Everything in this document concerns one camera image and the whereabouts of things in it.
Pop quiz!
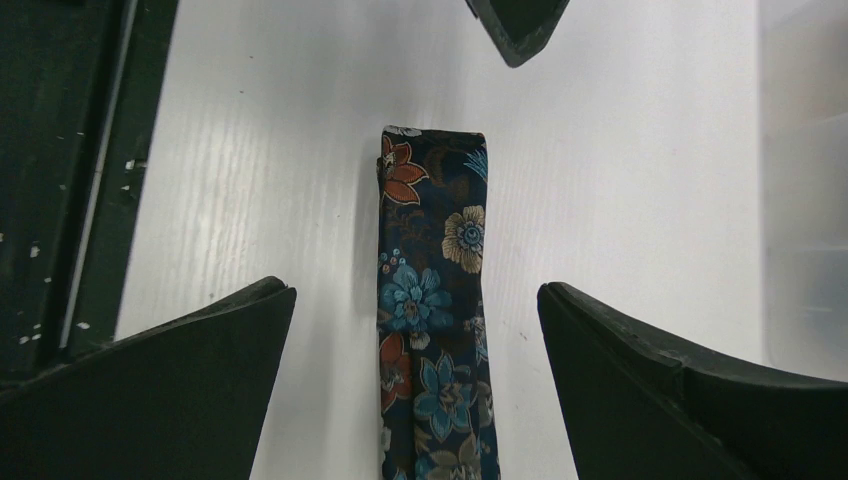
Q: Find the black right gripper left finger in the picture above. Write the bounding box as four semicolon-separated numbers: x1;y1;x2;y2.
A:
1;277;297;479

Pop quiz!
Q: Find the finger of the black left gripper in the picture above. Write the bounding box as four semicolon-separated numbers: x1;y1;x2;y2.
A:
465;0;569;68

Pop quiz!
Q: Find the navy floral tie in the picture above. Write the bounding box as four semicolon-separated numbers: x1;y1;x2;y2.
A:
376;126;501;479

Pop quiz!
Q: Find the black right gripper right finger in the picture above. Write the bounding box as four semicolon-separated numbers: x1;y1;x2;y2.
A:
537;282;847;479

